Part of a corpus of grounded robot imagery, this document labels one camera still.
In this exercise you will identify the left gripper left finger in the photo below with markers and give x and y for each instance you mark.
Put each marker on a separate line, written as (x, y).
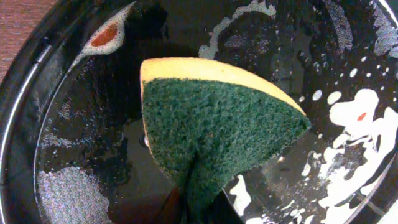
(174, 209)

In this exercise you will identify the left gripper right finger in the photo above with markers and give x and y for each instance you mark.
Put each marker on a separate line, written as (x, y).
(221, 211)

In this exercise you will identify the green yellow sponge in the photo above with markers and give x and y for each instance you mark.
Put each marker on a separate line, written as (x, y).
(207, 121)

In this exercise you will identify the round black serving tray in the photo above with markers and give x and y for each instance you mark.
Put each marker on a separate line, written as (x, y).
(72, 141)

